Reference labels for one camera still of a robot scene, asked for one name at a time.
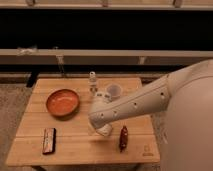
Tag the orange bowl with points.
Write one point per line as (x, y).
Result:
(62, 102)

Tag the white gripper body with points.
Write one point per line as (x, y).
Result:
(105, 130)

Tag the clear plastic bottle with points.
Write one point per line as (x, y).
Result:
(93, 82)

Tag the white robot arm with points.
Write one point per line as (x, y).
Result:
(186, 96)

